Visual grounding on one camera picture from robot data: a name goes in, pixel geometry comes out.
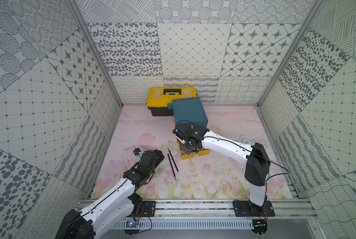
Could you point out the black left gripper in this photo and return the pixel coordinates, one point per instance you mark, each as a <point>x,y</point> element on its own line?
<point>153,156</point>

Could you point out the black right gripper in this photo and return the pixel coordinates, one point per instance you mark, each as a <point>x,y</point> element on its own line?
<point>188,151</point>

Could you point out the yellow bottom drawer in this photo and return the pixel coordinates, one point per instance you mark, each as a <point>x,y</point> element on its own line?
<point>199,151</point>

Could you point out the teal drawer cabinet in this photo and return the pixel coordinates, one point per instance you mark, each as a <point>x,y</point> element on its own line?
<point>190,111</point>

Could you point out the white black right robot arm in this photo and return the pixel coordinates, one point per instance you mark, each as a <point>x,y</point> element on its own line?
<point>254,157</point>

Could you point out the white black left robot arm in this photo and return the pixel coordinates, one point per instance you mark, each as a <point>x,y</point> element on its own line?
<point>93,221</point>

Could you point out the black pencil left cluster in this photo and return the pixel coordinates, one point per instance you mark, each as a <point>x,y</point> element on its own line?
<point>171,165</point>

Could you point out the black pencil cluster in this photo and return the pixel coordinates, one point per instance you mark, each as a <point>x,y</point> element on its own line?
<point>171,165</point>
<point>173,160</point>

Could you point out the yellow black toolbox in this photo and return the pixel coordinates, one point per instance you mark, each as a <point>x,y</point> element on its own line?
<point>160,99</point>

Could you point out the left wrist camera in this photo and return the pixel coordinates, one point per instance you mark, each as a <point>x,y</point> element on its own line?
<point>137,152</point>

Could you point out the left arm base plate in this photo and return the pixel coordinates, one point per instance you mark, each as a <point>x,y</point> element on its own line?
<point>147,209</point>

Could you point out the white slotted cable duct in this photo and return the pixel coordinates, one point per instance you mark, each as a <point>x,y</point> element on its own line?
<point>211,224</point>

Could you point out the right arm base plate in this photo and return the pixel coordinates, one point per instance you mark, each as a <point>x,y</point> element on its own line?
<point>244,208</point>

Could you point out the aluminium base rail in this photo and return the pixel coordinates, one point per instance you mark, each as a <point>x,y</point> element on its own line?
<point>223,208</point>

